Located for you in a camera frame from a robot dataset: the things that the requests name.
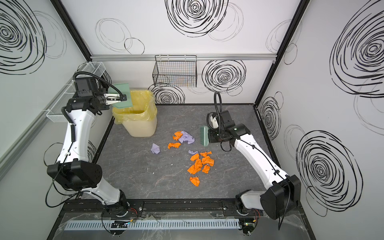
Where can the black wire basket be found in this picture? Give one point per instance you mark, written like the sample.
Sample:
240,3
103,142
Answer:
175,70

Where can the purple scrap far right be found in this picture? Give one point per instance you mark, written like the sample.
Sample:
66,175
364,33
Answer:
193,152

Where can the cream trash bin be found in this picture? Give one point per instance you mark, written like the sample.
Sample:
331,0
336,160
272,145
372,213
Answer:
140,124

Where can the orange scrap near back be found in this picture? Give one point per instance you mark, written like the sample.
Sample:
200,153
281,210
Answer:
206,169

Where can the orange scrap lower right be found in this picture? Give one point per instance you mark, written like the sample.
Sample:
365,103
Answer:
196,167

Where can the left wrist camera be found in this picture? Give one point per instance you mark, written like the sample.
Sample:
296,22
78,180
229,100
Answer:
114,98

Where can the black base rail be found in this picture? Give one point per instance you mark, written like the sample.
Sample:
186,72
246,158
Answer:
138,207

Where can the orange scrap front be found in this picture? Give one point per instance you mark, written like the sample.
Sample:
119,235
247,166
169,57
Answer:
205,154

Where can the purple scrap pair back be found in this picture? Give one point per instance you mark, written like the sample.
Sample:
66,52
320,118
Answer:
186,137

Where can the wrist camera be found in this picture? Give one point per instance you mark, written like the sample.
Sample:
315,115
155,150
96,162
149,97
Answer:
212,121
114,98

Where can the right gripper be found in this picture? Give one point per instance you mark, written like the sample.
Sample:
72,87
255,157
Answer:
214,137

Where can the white slotted cable duct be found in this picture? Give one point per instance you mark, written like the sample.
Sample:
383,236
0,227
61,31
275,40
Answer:
116,225

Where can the white wire shelf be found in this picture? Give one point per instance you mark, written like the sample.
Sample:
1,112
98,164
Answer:
54,113

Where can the orange scrap lower middle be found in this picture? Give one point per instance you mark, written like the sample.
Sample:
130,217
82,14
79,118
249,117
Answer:
208,161

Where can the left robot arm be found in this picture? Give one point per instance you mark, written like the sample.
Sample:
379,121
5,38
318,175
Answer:
73,169

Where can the orange scrap by dustpan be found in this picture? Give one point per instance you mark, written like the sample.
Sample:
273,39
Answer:
174,145

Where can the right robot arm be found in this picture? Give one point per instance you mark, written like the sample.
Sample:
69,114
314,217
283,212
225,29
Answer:
282,191

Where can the purple scrap small back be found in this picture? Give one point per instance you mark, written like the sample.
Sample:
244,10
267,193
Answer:
155,149

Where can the green hand brush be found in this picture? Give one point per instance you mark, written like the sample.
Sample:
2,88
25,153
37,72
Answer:
204,136

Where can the yellow bin liner bag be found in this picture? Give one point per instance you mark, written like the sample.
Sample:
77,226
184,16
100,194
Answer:
140,107

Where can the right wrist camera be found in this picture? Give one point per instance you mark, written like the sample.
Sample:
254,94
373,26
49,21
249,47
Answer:
212,121

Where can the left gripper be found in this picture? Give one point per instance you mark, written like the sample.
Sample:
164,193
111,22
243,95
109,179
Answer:
105,100

